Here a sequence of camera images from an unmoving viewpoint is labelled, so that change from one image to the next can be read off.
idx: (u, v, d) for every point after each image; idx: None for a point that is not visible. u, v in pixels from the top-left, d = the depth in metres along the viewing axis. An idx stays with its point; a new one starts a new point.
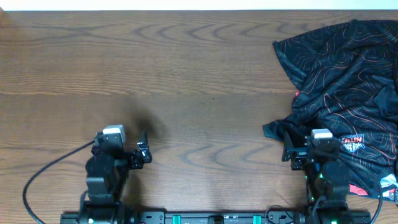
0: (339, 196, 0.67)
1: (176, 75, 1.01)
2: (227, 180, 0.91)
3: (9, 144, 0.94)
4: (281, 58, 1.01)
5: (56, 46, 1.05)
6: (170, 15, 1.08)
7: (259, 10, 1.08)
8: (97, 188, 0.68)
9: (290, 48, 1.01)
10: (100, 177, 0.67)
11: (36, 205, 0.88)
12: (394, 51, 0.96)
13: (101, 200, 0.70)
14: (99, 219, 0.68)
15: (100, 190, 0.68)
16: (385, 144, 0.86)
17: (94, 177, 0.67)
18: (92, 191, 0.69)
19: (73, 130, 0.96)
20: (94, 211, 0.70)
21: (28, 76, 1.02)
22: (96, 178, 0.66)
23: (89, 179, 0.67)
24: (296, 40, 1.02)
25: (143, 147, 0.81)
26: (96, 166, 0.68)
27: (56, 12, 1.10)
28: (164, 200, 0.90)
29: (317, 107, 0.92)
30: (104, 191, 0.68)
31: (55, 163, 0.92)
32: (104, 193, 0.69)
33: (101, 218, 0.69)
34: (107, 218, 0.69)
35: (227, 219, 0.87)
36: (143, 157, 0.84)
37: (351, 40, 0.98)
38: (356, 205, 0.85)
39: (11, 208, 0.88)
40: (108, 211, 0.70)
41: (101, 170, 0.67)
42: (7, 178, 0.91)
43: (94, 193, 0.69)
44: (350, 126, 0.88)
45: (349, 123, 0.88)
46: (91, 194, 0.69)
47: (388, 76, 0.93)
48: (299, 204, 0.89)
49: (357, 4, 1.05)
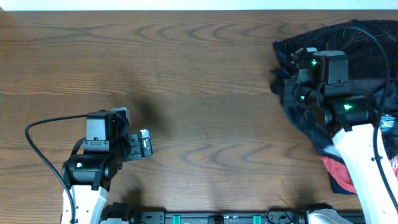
0: (340, 74, 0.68)
1: (176, 75, 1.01)
2: (227, 180, 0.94)
3: (12, 144, 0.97)
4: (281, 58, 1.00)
5: (55, 47, 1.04)
6: (170, 15, 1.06)
7: (260, 10, 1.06)
8: (98, 131, 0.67)
9: (290, 48, 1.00)
10: (102, 117, 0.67)
11: (42, 203, 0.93)
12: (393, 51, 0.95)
13: (96, 147, 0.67)
14: (89, 163, 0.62)
15: (99, 133, 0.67)
16: None
17: (95, 118, 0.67)
18: (91, 135, 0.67)
19: (73, 130, 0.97)
20: (85, 157, 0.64)
21: (27, 76, 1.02)
22: (97, 120, 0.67)
23: (91, 120, 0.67)
24: (296, 40, 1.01)
25: (146, 135, 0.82)
26: (97, 112, 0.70)
27: (53, 12, 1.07)
28: (165, 200, 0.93)
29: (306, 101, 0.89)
30: (104, 135, 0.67)
31: (58, 163, 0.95)
32: (102, 137, 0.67)
33: (92, 163, 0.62)
34: (97, 162, 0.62)
35: (227, 219, 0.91)
36: (143, 148, 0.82)
37: (351, 40, 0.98)
38: (347, 204, 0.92)
39: (18, 205, 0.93)
40: (100, 157, 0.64)
41: (102, 114, 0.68)
42: (17, 179, 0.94)
43: (93, 137, 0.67)
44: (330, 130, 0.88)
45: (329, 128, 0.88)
46: (89, 138, 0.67)
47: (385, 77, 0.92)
48: (298, 203, 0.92)
49: (359, 4, 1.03)
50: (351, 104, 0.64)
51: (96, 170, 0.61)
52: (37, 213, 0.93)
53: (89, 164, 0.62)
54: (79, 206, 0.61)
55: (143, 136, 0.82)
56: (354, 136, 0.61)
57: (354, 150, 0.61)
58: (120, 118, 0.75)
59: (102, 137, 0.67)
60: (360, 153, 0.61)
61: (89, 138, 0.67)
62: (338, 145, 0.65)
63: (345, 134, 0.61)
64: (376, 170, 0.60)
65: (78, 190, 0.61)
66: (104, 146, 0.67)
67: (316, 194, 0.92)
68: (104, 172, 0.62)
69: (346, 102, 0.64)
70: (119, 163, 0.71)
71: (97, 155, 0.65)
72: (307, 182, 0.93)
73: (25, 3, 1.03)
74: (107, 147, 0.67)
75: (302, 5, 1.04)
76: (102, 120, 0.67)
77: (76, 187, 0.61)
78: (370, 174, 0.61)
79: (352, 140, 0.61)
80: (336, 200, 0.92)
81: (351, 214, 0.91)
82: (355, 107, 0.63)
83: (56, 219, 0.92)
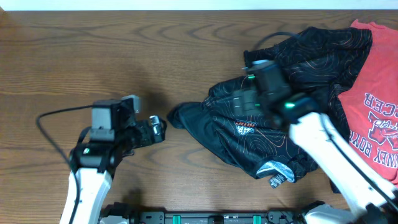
0: (277, 79, 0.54)
1: (176, 75, 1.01)
2: (227, 180, 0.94)
3: (12, 145, 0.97)
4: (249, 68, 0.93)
5: (54, 47, 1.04)
6: (170, 15, 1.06)
7: (260, 10, 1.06)
8: (104, 121, 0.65)
9: (260, 58, 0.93)
10: (107, 106, 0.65)
11: (41, 203, 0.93)
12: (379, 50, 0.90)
13: (101, 137, 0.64)
14: (92, 152, 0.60)
15: (104, 122, 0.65)
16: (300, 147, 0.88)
17: (101, 107, 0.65)
18: (96, 124, 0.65)
19: (72, 130, 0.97)
20: (91, 145, 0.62)
21: (25, 76, 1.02)
22: (102, 109, 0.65)
23: (96, 109, 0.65)
24: (268, 51, 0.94)
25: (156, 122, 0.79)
26: (104, 101, 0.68)
27: (53, 12, 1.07)
28: (165, 200, 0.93)
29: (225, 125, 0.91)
30: (109, 125, 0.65)
31: (56, 163, 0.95)
32: (107, 126, 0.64)
33: (97, 150, 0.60)
34: (101, 151, 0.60)
35: (227, 219, 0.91)
36: (153, 135, 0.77)
37: (328, 44, 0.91)
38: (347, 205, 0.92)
39: (16, 205, 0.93)
40: (105, 145, 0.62)
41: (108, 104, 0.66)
42: (16, 178, 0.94)
43: (97, 127, 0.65)
44: (263, 145, 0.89)
45: (262, 142, 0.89)
46: (94, 127, 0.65)
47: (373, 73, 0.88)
48: (298, 203, 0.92)
49: (359, 4, 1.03)
50: (295, 102, 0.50)
51: (101, 157, 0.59)
52: (35, 214, 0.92)
53: (92, 153, 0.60)
54: (84, 189, 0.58)
55: (153, 122, 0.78)
56: (305, 126, 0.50)
57: (307, 137, 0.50)
58: (125, 107, 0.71)
59: (108, 126, 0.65)
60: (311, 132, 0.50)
61: (95, 127, 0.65)
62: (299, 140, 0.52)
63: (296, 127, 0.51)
64: (335, 151, 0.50)
65: (84, 174, 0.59)
66: (109, 135, 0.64)
67: (316, 194, 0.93)
68: (109, 160, 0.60)
69: (291, 101, 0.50)
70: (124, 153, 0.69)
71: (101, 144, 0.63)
72: (306, 182, 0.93)
73: (24, 3, 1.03)
74: (113, 137, 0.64)
75: (302, 5, 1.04)
76: (108, 109, 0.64)
77: (78, 173, 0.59)
78: (329, 154, 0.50)
79: (304, 129, 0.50)
80: (336, 200, 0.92)
81: None
82: (300, 107, 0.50)
83: (55, 219, 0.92)
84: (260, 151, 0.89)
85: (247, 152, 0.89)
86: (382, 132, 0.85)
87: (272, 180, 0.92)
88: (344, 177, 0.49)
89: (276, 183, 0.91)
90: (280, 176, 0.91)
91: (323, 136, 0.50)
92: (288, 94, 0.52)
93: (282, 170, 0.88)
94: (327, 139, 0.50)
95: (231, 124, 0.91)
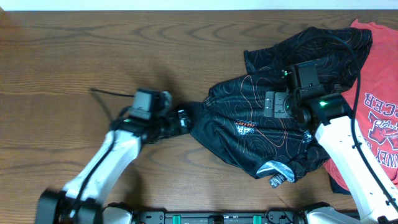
0: (310, 78, 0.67)
1: (176, 75, 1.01)
2: (227, 180, 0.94)
3: (11, 145, 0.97)
4: (249, 68, 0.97)
5: (55, 47, 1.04)
6: (170, 14, 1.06)
7: (260, 10, 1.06)
8: (143, 101, 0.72)
9: (260, 59, 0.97)
10: (150, 92, 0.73)
11: None
12: (379, 50, 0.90)
13: (138, 116, 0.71)
14: (129, 125, 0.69)
15: (144, 104, 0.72)
16: (298, 148, 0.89)
17: (145, 91, 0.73)
18: (137, 105, 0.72)
19: (73, 130, 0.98)
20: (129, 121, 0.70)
21: (25, 77, 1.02)
22: (145, 93, 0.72)
23: (140, 92, 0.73)
24: (268, 51, 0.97)
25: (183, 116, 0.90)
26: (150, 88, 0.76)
27: (53, 12, 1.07)
28: (165, 200, 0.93)
29: (226, 125, 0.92)
30: (148, 107, 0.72)
31: (56, 163, 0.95)
32: (145, 108, 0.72)
33: (135, 126, 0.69)
34: (140, 126, 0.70)
35: (227, 219, 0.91)
36: (180, 126, 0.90)
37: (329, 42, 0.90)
38: (349, 205, 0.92)
39: (16, 205, 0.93)
40: (140, 123, 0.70)
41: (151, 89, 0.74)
42: (15, 178, 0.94)
43: (137, 107, 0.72)
44: (264, 145, 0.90)
45: (262, 143, 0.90)
46: (135, 107, 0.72)
47: (372, 74, 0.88)
48: (298, 203, 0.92)
49: (359, 4, 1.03)
50: (328, 101, 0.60)
51: (137, 131, 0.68)
52: (35, 214, 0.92)
53: (133, 125, 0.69)
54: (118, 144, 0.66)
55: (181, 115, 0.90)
56: (333, 127, 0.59)
57: (334, 138, 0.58)
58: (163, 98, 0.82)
59: (147, 107, 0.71)
60: (339, 132, 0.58)
61: (135, 107, 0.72)
62: (323, 139, 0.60)
63: (324, 128, 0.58)
64: (359, 157, 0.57)
65: (120, 138, 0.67)
66: (145, 116, 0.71)
67: (316, 194, 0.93)
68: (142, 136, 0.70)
69: (324, 99, 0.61)
70: (152, 136, 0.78)
71: (138, 121, 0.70)
72: (306, 182, 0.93)
73: (25, 3, 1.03)
74: (148, 118, 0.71)
75: (302, 5, 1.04)
76: (149, 94, 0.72)
77: (115, 131, 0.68)
78: (352, 160, 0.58)
79: (333, 128, 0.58)
80: (336, 200, 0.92)
81: (352, 213, 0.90)
82: (331, 106, 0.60)
83: None
84: (260, 151, 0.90)
85: (247, 152, 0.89)
86: (382, 132, 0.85)
87: (272, 180, 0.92)
88: (361, 182, 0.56)
89: (276, 183, 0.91)
90: (280, 176, 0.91)
91: (350, 141, 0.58)
92: (318, 93, 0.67)
93: (282, 169, 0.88)
94: (352, 146, 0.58)
95: (231, 124, 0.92)
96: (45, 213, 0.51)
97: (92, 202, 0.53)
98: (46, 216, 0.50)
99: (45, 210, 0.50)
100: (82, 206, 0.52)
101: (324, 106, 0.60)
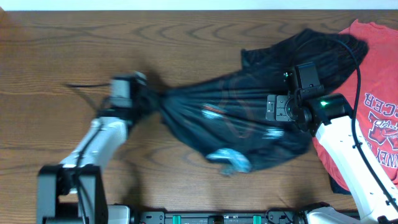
0: (310, 78, 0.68)
1: (176, 76, 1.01)
2: (228, 180, 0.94)
3: (11, 144, 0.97)
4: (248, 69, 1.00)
5: (55, 47, 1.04)
6: (170, 14, 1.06)
7: (260, 10, 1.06)
8: (119, 91, 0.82)
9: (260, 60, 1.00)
10: (129, 80, 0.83)
11: None
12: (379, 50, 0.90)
13: (120, 104, 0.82)
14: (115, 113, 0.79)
15: (124, 93, 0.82)
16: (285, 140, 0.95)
17: (117, 81, 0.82)
18: (115, 96, 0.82)
19: (73, 130, 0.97)
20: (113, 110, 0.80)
21: (26, 76, 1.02)
22: (118, 83, 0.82)
23: (116, 81, 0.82)
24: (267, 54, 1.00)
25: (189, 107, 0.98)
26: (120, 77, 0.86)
27: (53, 12, 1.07)
28: (165, 200, 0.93)
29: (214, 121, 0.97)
30: (127, 96, 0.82)
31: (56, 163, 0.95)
32: (125, 96, 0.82)
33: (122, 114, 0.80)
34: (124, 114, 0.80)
35: (227, 219, 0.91)
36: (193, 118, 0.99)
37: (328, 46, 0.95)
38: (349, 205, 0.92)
39: (16, 206, 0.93)
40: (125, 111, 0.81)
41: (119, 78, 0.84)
42: (15, 179, 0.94)
43: (117, 96, 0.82)
44: (251, 139, 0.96)
45: (250, 137, 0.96)
46: (113, 98, 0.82)
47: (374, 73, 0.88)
48: (298, 203, 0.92)
49: (359, 4, 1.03)
50: (328, 100, 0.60)
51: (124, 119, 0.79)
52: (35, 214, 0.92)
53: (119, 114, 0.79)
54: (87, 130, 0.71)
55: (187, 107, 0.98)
56: (334, 127, 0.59)
57: (335, 139, 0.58)
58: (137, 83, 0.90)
59: (126, 95, 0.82)
60: (339, 133, 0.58)
61: (114, 98, 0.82)
62: (324, 139, 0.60)
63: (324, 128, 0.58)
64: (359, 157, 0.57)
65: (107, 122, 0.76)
66: (125, 104, 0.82)
67: (316, 194, 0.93)
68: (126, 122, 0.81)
69: (324, 99, 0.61)
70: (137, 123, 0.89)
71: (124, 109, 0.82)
72: (306, 182, 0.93)
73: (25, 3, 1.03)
74: (129, 106, 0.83)
75: (302, 5, 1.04)
76: (125, 82, 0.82)
77: (101, 120, 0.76)
78: (352, 160, 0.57)
79: (334, 129, 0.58)
80: (336, 200, 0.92)
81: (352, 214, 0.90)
82: (331, 105, 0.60)
83: None
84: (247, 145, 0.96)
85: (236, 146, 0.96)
86: (382, 132, 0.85)
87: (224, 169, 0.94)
88: (362, 182, 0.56)
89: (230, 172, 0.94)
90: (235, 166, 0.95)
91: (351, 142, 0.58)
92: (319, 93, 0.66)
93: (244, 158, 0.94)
94: (352, 146, 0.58)
95: (220, 121, 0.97)
96: (45, 190, 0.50)
97: (91, 167, 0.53)
98: (48, 190, 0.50)
99: (45, 188, 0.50)
100: (81, 173, 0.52)
101: (324, 106, 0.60)
